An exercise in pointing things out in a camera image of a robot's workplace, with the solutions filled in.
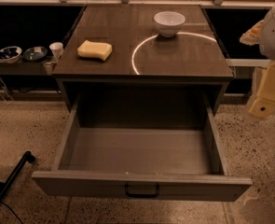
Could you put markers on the black drawer handle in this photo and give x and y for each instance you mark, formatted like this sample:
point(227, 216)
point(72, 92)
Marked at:
point(142, 192)

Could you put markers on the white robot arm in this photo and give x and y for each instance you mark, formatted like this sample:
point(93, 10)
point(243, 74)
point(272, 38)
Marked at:
point(263, 34)

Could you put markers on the dark wooden cabinet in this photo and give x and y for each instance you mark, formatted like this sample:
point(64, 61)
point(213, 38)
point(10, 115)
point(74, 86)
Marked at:
point(140, 54)

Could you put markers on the open grey top drawer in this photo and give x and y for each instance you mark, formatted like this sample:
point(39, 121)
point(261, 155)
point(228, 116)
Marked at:
point(162, 137)

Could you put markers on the yellow sponge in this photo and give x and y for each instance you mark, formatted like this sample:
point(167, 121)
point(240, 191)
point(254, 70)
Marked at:
point(96, 50)

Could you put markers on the white ceramic bowl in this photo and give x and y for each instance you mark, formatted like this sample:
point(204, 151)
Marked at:
point(169, 23)

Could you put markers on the low side shelf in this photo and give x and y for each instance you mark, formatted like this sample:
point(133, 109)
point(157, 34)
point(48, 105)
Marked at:
point(24, 68)

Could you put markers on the black chair leg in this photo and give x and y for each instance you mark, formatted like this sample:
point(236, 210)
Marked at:
point(4, 186)

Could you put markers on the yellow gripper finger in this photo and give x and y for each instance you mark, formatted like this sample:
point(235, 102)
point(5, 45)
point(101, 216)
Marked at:
point(251, 37)
point(263, 104)

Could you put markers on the white paper cup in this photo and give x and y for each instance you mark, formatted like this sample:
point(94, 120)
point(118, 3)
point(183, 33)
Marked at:
point(56, 49)

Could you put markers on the dark green bowl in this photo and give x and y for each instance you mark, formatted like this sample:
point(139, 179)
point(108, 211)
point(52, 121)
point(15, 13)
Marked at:
point(35, 54)

